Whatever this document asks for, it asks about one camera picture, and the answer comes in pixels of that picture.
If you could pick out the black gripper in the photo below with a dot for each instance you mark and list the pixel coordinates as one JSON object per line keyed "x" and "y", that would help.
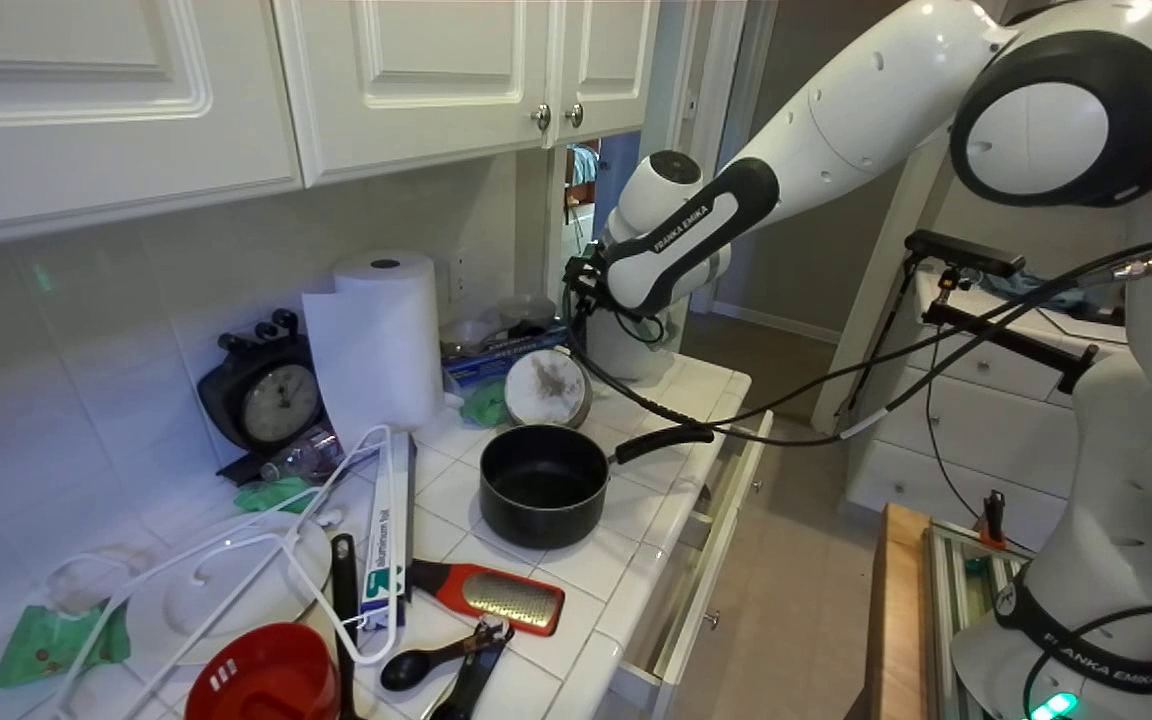
{"x": 589, "y": 286}

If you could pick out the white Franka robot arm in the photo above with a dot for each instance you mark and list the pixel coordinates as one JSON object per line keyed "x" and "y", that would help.
{"x": 868, "y": 107}

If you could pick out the green cloth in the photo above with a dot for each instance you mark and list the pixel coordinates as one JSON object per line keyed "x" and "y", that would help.
{"x": 482, "y": 404}

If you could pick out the metal upper cabinet knob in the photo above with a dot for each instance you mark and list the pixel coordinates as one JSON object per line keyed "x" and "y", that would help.
{"x": 542, "y": 117}
{"x": 572, "y": 113}

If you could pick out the narrow white upper cabinet door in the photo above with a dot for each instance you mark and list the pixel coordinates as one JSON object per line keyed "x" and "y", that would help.
{"x": 609, "y": 65}

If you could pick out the white paper towel roll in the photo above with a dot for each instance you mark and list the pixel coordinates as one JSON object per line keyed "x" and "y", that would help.
{"x": 377, "y": 347}

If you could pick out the white open counter drawer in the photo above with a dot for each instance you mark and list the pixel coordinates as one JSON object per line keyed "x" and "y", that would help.
{"x": 681, "y": 574}

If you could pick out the black dial kitchen scale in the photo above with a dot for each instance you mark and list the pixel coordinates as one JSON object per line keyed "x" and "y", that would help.
{"x": 268, "y": 400}

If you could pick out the white drawer unit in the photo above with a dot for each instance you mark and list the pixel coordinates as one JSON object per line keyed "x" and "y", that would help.
{"x": 921, "y": 445}

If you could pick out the small green wrapper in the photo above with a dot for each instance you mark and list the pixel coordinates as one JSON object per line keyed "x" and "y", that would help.
{"x": 278, "y": 497}

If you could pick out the wooden board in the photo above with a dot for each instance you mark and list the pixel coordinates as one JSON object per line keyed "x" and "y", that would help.
{"x": 897, "y": 614}

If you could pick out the red plastic bowl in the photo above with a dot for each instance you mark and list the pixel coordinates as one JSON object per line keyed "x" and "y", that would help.
{"x": 261, "y": 683}

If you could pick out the wide white upper cabinet door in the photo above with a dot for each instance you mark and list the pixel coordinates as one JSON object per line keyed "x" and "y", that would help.
{"x": 96, "y": 122}

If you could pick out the clear glass dish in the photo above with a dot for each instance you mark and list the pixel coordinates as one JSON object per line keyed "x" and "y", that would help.
{"x": 96, "y": 576}

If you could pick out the green sponge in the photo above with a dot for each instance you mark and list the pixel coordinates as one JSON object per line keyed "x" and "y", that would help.
{"x": 56, "y": 646}

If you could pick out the black camera mount bars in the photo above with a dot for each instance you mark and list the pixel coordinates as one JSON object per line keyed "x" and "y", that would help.
{"x": 1001, "y": 333}

